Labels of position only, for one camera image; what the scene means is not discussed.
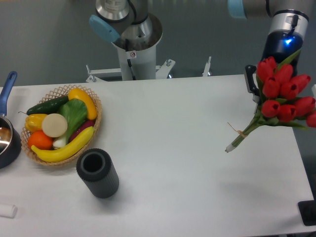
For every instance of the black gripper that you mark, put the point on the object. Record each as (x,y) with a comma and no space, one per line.
(279,45)

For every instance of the yellow banana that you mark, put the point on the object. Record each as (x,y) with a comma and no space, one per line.
(68,150)

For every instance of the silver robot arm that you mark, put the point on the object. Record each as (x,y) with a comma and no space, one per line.
(290,20)

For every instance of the white metal frame brackets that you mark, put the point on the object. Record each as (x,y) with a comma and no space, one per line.
(146,72)

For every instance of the red tulip bouquet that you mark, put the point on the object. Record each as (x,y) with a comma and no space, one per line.
(280,103)

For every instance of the yellow bell pepper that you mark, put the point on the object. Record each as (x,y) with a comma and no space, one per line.
(33,122)

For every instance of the yellow squash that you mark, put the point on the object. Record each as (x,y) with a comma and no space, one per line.
(77,93)

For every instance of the woven wicker basket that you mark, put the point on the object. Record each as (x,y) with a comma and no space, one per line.
(59,92)

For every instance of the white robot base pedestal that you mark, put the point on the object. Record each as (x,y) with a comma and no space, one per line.
(130,27)

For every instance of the dark grey ribbed vase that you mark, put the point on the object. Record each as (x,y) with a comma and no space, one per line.
(96,170)

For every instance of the black device at edge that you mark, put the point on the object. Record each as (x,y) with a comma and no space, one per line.
(308,212)

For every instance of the white object right edge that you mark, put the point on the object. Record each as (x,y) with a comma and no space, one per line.
(314,90)

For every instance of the orange fruit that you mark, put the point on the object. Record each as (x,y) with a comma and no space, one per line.
(40,140)

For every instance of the purple eggplant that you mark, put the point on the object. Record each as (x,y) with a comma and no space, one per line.
(85,125)

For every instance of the blue handled saucepan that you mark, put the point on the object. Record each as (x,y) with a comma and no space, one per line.
(10,141)

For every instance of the beige round disc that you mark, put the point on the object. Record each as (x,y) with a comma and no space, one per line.
(54,125)

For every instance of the green lettuce leaf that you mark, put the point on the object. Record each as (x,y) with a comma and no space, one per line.
(75,113)

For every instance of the green cucumber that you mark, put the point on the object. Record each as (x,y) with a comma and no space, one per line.
(47,107)

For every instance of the white cylinder object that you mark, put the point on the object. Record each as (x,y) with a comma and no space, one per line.
(8,210)

